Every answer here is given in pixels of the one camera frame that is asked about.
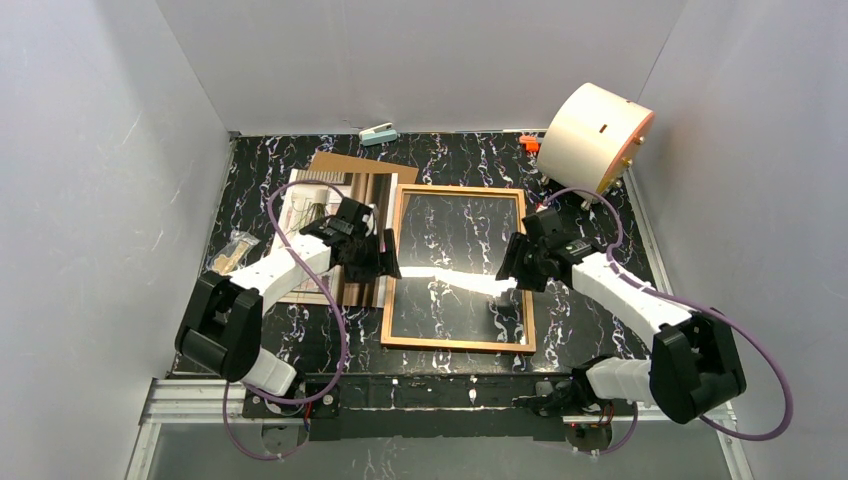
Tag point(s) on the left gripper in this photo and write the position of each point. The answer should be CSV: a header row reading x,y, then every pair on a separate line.
x,y
370,258

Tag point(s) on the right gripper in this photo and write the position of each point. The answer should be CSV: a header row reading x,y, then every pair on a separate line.
x,y
525,256

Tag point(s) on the wooden picture frame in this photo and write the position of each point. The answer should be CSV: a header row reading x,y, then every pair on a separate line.
x,y
460,268

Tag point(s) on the printed photo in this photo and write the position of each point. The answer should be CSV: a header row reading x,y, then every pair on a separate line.
x,y
315,206

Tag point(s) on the brown backing board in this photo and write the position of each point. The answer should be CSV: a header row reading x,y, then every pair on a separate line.
x,y
327,162

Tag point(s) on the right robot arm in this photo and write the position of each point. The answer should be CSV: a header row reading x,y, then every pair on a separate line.
x,y
693,365

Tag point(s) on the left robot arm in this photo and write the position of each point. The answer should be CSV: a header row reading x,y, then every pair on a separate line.
x,y
221,328

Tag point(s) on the orange clip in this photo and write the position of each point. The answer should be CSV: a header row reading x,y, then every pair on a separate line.
x,y
531,144

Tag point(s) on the teal white small device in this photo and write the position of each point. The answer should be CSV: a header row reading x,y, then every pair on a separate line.
x,y
378,135

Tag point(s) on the white orange cylinder box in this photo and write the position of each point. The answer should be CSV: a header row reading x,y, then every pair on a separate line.
x,y
592,140

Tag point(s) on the small plastic bag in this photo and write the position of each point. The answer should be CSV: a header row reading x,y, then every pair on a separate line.
x,y
231,256

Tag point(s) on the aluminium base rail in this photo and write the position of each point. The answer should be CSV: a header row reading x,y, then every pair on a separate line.
x,y
194,429

